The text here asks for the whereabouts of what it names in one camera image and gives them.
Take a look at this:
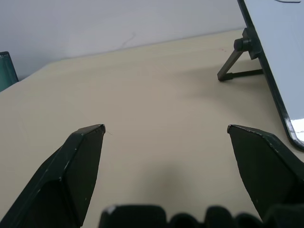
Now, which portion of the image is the dark laptop computer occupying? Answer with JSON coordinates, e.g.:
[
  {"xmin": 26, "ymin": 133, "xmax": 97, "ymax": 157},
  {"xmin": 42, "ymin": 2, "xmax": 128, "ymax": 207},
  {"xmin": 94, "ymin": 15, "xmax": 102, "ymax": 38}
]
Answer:
[{"xmin": 0, "ymin": 51, "xmax": 19, "ymax": 93}]

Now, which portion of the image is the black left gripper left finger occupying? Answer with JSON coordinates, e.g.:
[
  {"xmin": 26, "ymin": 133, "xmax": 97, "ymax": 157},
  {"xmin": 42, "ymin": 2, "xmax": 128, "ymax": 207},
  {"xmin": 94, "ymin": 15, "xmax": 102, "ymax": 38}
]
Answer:
[{"xmin": 0, "ymin": 123, "xmax": 105, "ymax": 228}]

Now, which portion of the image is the white whiteboard with black frame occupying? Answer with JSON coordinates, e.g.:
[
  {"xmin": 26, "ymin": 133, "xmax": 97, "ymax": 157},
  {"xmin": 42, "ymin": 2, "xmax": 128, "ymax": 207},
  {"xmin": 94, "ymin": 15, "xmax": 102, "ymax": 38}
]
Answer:
[{"xmin": 237, "ymin": 0, "xmax": 304, "ymax": 152}]

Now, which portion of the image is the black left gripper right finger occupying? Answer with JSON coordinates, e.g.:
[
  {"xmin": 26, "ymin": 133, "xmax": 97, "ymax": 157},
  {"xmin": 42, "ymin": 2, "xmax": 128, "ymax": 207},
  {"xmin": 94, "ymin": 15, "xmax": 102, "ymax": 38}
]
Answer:
[{"xmin": 227, "ymin": 124, "xmax": 304, "ymax": 223}]

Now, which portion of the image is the black whiteboard stand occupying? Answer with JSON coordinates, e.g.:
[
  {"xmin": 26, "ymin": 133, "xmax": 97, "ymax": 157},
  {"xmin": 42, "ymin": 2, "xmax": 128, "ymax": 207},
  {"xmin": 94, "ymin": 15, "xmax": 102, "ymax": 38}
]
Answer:
[{"xmin": 216, "ymin": 27, "xmax": 264, "ymax": 83}]

